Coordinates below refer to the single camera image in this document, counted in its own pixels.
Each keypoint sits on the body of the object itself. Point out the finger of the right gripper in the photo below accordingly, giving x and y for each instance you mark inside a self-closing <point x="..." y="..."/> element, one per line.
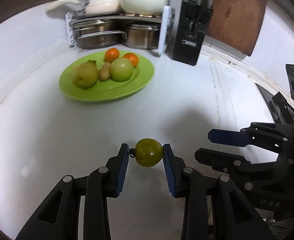
<point x="231" y="138"/>
<point x="220" y="161"/>

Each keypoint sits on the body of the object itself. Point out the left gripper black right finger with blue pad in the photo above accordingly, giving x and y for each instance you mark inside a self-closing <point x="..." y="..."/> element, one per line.
<point x="213" y="207"/>

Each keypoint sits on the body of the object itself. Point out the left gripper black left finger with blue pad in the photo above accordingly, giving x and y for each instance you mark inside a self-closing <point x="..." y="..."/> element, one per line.
<point x="58" y="214"/>

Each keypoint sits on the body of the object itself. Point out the small green tomato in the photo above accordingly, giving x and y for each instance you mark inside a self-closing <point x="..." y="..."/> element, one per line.
<point x="148" y="152"/>

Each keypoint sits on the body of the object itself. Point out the orange tangerine near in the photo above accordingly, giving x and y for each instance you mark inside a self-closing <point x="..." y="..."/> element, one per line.
<point x="133" y="59"/>

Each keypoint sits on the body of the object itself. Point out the orange tangerine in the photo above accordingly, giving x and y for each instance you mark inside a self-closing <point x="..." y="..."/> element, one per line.
<point x="111" y="55"/>
<point x="133" y="59"/>

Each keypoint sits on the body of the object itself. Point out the yellow-green apple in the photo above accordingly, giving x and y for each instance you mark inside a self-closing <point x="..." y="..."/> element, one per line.
<point x="121" y="69"/>

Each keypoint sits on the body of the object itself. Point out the black knife block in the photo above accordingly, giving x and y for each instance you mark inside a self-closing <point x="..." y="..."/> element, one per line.
<point x="192" y="27"/>

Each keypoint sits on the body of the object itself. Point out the steel pot lower right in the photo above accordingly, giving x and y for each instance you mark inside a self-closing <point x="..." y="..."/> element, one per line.
<point x="142" y="35"/>

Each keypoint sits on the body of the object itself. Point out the steel pot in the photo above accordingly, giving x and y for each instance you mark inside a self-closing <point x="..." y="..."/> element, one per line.
<point x="142" y="35"/>
<point x="99" y="34"/>

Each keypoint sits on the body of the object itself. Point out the grey white pot rack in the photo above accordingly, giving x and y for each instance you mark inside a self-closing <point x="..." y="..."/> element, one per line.
<point x="166" y="22"/>

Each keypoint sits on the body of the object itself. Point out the brown kiwi upper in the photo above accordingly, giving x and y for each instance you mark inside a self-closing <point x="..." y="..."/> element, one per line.
<point x="104" y="72"/>

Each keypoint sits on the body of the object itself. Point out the wooden cutting board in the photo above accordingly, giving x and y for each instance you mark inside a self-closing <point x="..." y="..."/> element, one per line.
<point x="237" y="23"/>

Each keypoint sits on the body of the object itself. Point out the orange tangerine far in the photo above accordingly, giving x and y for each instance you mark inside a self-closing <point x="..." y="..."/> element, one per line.
<point x="111" y="55"/>

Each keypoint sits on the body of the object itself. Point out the yellow pear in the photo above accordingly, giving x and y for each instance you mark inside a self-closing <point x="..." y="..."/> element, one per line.
<point x="85" y="75"/>

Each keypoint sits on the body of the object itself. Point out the steel pot lower left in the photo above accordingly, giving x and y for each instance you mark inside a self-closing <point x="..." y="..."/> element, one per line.
<point x="99" y="34"/>

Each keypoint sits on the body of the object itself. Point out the white frying pan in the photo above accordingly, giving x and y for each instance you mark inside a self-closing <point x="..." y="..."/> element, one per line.
<point x="91" y="7"/>

